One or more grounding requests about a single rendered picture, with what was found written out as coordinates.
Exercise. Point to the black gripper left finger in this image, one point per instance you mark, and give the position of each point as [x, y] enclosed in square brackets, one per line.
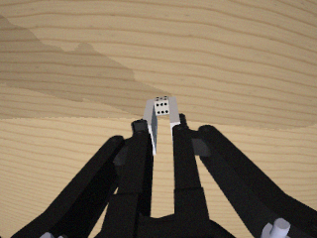
[76, 210]

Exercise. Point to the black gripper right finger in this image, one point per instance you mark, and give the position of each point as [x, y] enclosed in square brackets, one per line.
[265, 209]

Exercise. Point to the white die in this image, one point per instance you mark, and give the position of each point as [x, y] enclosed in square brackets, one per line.
[161, 105]

